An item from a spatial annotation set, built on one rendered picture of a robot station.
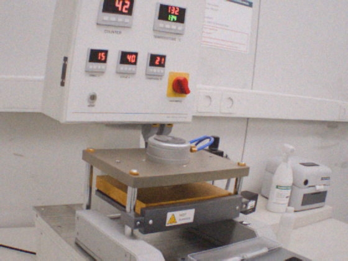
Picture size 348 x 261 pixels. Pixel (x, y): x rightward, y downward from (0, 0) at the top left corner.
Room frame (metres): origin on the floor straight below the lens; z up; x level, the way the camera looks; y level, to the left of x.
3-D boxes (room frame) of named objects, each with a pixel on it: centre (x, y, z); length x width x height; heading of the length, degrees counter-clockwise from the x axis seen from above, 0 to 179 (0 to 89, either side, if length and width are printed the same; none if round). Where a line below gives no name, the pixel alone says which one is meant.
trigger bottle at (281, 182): (1.59, -0.42, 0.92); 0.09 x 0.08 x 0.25; 10
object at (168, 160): (0.90, 0.01, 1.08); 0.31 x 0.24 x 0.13; 129
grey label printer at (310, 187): (1.72, -0.52, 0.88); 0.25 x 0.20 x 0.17; 31
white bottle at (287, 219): (1.32, -0.39, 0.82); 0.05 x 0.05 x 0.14
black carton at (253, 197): (1.54, -0.27, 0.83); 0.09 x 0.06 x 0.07; 140
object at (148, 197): (0.87, 0.00, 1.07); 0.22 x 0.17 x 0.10; 129
